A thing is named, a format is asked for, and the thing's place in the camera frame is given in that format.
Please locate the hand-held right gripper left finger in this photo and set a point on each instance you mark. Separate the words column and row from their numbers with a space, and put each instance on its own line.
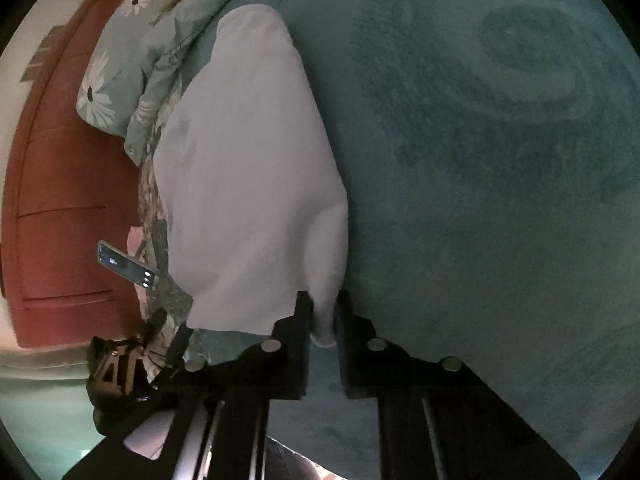
column 301, row 360

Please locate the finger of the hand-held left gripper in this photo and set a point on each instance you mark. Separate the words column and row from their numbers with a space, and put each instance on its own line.
column 177, row 347
column 102, row 360

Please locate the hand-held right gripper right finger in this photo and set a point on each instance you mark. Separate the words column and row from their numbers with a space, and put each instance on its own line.
column 347, row 360

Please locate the pale garment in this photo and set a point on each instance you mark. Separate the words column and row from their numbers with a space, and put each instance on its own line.
column 250, row 160

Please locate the smartphone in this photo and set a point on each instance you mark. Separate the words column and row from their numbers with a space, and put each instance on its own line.
column 125, row 262

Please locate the red headboard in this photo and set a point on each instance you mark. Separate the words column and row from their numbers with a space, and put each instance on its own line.
column 60, row 185

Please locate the blue floral plush blanket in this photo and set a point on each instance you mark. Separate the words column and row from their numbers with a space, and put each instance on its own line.
column 475, row 210

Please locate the floral pillow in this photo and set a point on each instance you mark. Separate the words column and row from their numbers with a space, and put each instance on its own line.
column 115, row 70

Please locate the floral duvet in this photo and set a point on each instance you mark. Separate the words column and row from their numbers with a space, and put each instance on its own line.
column 175, row 50

